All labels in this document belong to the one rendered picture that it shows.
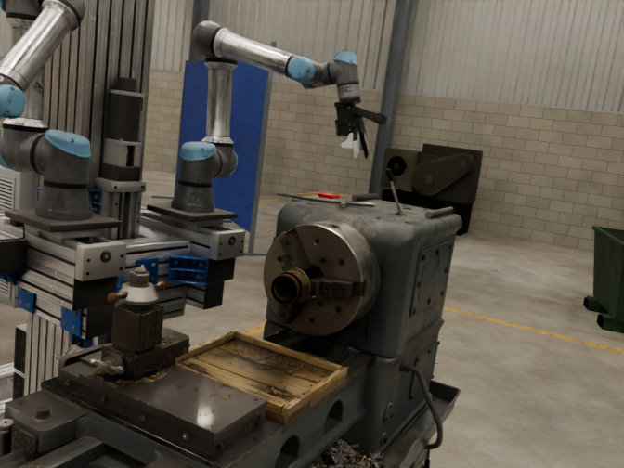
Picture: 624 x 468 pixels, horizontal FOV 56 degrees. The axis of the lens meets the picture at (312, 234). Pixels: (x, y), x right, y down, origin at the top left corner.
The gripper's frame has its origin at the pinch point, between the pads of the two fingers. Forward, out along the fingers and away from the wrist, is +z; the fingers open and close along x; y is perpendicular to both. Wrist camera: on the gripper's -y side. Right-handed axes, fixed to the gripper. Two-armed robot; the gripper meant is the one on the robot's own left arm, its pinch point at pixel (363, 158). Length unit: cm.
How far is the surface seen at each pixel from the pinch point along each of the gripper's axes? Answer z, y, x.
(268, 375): 51, 14, 66
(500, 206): 90, -14, -965
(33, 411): 42, 41, 111
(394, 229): 22.2, -13.4, 28.3
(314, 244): 22.8, 5.9, 42.8
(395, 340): 54, -10, 30
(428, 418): 94, -10, -8
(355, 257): 27, -6, 45
